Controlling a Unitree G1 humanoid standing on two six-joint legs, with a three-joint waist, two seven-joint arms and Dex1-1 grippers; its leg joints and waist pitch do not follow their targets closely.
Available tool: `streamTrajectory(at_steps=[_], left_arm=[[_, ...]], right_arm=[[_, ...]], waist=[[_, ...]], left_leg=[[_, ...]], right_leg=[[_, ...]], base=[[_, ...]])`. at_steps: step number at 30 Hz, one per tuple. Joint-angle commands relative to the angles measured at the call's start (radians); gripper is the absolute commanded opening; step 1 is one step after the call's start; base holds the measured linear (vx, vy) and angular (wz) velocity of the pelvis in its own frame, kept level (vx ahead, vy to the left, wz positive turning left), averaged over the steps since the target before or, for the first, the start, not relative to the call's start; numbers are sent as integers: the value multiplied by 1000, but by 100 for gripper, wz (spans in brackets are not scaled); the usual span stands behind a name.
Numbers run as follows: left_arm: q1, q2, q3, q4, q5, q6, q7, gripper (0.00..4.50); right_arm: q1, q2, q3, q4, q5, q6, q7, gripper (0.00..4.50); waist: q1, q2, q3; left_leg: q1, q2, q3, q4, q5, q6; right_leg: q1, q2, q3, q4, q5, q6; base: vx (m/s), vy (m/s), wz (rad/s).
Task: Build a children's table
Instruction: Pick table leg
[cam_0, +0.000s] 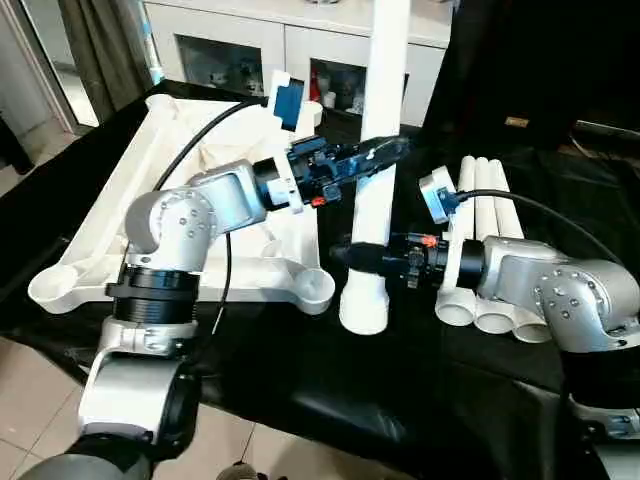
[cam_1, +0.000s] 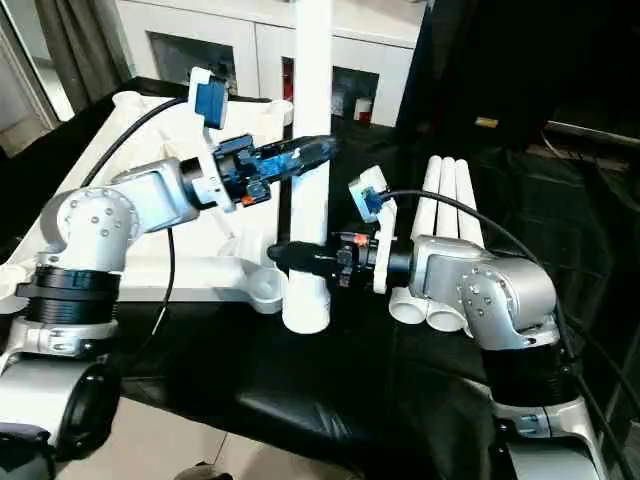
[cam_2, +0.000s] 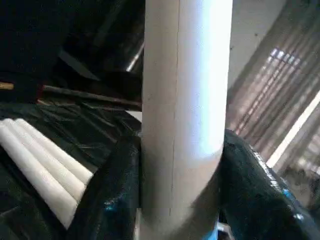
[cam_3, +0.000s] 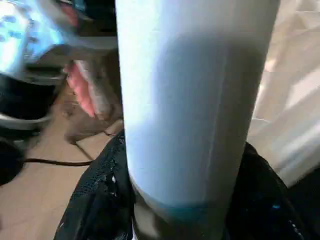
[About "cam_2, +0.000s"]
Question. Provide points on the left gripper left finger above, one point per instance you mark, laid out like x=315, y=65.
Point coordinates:
x=110, y=200

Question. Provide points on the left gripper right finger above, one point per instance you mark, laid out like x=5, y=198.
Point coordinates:
x=250, y=200

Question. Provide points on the black plastic sheet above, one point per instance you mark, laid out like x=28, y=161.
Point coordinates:
x=87, y=125

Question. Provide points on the metal rod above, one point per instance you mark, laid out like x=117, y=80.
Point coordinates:
x=87, y=96

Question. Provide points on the striped window blind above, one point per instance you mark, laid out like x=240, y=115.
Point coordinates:
x=270, y=75

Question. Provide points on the small tan label tag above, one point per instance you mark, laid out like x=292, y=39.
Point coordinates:
x=6, y=86

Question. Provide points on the black backdrop cloth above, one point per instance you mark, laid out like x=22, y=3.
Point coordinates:
x=50, y=30

